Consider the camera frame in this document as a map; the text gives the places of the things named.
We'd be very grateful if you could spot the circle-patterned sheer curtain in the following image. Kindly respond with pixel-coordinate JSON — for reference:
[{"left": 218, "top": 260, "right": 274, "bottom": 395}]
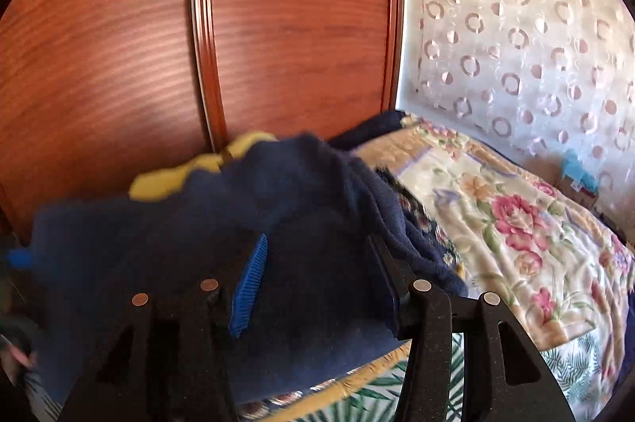
[{"left": 404, "top": 0, "right": 635, "bottom": 224}]

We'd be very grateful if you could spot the leaf print bedsheet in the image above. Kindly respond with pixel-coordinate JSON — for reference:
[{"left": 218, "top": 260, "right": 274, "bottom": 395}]
[{"left": 238, "top": 333, "right": 616, "bottom": 422}]

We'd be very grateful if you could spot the dark circle-print cloth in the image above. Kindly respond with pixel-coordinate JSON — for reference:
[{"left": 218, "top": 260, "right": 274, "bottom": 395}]
[{"left": 372, "top": 166, "right": 470, "bottom": 284}]

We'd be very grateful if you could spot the floral blanket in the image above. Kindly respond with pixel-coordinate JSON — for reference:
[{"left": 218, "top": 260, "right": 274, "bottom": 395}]
[{"left": 347, "top": 114, "right": 635, "bottom": 398}]

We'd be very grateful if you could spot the wooden louvered wardrobe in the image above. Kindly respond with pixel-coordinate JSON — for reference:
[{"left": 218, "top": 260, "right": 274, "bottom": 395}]
[{"left": 0, "top": 0, "right": 405, "bottom": 244}]

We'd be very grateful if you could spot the yellow plush toy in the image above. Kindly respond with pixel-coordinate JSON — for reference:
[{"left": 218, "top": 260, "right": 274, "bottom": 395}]
[{"left": 129, "top": 131, "right": 279, "bottom": 204}]

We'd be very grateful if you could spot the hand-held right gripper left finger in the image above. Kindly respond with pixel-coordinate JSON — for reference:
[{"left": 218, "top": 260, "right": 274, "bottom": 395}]
[{"left": 57, "top": 233, "right": 271, "bottom": 422}]

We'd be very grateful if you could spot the blue packet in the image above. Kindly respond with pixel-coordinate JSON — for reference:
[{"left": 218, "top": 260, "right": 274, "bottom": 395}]
[{"left": 560, "top": 149, "right": 603, "bottom": 195}]

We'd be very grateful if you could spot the navy printed t-shirt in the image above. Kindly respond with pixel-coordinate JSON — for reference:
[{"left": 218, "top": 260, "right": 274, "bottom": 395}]
[{"left": 27, "top": 131, "right": 470, "bottom": 405}]

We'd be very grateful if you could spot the folded navy cloth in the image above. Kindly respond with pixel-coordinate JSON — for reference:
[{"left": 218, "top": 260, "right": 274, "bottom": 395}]
[{"left": 330, "top": 111, "right": 405, "bottom": 150}]

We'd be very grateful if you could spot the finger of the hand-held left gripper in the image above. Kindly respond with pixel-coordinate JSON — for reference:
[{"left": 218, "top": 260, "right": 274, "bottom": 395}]
[{"left": 0, "top": 243, "right": 35, "bottom": 274}]

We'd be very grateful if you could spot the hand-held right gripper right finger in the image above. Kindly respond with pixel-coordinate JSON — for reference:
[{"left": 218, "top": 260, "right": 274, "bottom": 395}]
[{"left": 367, "top": 236, "right": 576, "bottom": 422}]

